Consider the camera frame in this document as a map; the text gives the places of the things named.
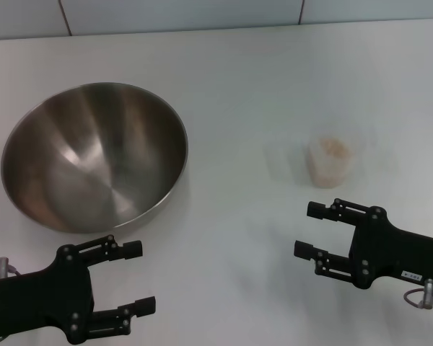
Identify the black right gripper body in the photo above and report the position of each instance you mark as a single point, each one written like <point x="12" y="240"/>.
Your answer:
<point x="393" y="252"/>

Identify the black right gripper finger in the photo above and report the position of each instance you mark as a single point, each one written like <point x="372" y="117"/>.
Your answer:
<point x="315" y="209"/>
<point x="305" y="249"/>

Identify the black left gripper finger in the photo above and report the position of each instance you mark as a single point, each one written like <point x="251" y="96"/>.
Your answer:
<point x="144" y="306"/>
<point x="131" y="249"/>

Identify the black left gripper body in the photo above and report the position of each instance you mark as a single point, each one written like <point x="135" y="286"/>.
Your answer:
<point x="39" y="299"/>

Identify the transparent plastic measuring cup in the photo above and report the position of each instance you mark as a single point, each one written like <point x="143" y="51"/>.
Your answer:
<point x="359" y="144"/>

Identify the stainless steel mixing bowl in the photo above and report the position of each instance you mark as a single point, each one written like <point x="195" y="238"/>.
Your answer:
<point x="94" y="162"/>

